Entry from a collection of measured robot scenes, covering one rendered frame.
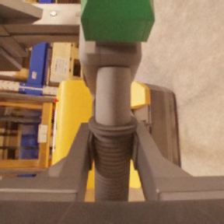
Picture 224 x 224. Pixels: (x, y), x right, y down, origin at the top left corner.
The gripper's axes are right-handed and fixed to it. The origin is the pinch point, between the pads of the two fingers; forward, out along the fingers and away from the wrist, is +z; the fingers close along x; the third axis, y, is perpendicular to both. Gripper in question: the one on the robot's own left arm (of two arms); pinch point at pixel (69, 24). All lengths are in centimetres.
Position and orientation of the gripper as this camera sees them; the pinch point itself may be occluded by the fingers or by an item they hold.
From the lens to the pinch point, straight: 19.5
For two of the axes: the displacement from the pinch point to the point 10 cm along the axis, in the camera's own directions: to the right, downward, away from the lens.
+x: 0.3, -2.1, -9.8
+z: 10.0, 0.1, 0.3
